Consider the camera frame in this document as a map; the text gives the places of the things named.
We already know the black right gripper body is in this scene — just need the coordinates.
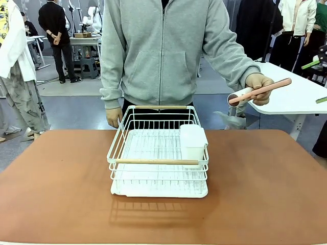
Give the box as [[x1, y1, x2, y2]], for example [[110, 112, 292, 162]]
[[317, 44, 327, 63]]

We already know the pink handled lint roller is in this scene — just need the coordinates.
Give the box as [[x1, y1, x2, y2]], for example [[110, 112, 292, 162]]
[[227, 78, 292, 107]]

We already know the person's right forearm grey sleeve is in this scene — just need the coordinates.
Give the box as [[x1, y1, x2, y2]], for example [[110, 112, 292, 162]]
[[99, 58, 124, 110]]

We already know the person's left forearm grey sleeve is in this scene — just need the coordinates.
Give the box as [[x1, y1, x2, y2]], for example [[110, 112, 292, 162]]
[[222, 43, 261, 92]]

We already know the person's left hand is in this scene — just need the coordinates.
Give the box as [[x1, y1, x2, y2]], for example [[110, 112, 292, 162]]
[[245, 73, 275, 106]]

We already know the person's right hand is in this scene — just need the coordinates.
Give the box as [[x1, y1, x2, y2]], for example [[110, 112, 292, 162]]
[[106, 107, 124, 129]]

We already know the white side table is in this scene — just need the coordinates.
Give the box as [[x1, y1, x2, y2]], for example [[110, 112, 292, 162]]
[[246, 61, 327, 141]]

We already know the bystander in green top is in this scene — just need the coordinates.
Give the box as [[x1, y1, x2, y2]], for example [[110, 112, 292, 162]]
[[293, 2, 327, 77]]

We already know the bystander in white jacket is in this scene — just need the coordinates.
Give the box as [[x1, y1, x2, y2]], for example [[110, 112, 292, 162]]
[[269, 0, 318, 74]]

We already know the bystander in black coat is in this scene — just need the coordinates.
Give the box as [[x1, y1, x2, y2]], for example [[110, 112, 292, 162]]
[[235, 0, 284, 61]]

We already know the grey plastic bag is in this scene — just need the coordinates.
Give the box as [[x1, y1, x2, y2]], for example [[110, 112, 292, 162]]
[[214, 106, 247, 130]]

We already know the white plastic cutlery holder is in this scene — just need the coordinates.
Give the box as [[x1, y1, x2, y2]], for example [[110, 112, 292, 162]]
[[179, 124, 209, 169]]

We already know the person in grey hoodie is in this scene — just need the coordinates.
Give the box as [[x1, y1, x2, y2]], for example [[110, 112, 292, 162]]
[[100, 0, 246, 131]]

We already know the white plastic drain tray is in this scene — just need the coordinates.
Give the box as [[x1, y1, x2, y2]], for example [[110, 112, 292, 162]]
[[110, 129, 209, 199]]

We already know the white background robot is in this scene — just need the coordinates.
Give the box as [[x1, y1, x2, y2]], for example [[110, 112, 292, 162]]
[[81, 5, 103, 34]]

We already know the grey step stool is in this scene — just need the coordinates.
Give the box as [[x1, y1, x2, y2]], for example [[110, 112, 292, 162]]
[[80, 58, 100, 80]]

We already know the grey work table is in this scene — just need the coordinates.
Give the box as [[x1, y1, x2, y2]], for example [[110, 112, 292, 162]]
[[69, 36, 102, 62]]

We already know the bystander in black clothes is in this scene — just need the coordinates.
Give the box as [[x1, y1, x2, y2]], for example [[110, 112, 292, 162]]
[[38, 0, 83, 84]]

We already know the white desk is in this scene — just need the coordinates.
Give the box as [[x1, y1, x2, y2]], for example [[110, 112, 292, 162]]
[[27, 35, 51, 70]]

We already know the seated bystander in dark top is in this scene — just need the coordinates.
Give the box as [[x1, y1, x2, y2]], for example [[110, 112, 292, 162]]
[[20, 11, 44, 52]]

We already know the bystander in white coat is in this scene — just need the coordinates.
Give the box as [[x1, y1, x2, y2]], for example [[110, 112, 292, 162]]
[[0, 0, 51, 142]]

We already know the white wire dish rack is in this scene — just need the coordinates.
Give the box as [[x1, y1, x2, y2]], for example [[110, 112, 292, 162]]
[[106, 105, 209, 191]]

